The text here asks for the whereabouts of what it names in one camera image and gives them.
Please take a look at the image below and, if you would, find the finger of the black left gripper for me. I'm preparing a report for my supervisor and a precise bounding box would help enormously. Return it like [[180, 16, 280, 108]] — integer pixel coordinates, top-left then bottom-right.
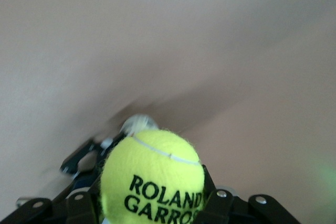
[[59, 132, 124, 176]]

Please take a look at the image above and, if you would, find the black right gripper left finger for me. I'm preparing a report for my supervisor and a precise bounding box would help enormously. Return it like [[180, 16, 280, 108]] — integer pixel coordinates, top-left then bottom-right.
[[0, 176, 104, 224]]

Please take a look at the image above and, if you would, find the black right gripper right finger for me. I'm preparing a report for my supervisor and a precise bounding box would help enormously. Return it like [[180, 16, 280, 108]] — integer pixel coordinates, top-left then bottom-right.
[[194, 165, 300, 224]]

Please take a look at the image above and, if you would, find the white blue tennis ball can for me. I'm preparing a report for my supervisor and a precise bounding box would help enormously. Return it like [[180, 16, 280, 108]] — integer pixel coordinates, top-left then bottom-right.
[[119, 113, 159, 137]]

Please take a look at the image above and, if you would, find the yellow tennis ball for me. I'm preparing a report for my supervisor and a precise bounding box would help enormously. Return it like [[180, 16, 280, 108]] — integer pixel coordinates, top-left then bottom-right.
[[99, 129, 206, 224]]

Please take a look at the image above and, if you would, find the brown table cover cloth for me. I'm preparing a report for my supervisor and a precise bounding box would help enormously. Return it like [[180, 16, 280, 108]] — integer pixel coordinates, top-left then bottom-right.
[[0, 0, 336, 224]]

